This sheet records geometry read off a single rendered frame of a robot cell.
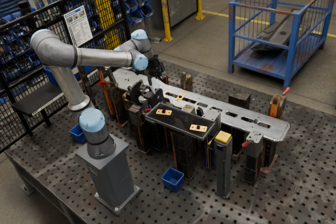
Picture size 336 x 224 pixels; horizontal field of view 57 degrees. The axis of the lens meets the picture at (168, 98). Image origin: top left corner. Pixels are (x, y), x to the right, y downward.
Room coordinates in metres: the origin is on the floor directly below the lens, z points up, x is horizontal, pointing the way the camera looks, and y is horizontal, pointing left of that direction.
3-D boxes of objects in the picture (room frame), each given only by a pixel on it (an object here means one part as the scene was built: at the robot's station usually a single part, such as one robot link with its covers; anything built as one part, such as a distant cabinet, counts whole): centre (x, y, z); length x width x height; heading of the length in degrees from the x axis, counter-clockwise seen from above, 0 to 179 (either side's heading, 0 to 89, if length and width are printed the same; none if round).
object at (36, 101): (2.07, 0.74, 1.01); 0.90 x 0.22 x 0.03; 140
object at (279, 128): (1.64, -0.10, 1.00); 1.38 x 0.22 x 0.02; 50
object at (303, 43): (3.49, -1.54, 0.47); 1.20 x 0.80 x 0.95; 135
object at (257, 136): (1.14, -0.43, 0.88); 0.11 x 0.10 x 0.36; 140
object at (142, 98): (1.56, 0.13, 0.94); 0.18 x 0.13 x 0.49; 50
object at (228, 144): (1.08, -0.24, 0.92); 0.08 x 0.08 x 0.44; 50
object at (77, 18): (2.38, 0.64, 1.30); 0.23 x 0.02 x 0.31; 140
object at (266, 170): (1.25, -0.57, 0.84); 0.18 x 0.06 x 0.29; 140
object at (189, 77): (1.82, -0.15, 0.87); 0.12 x 0.09 x 0.35; 140
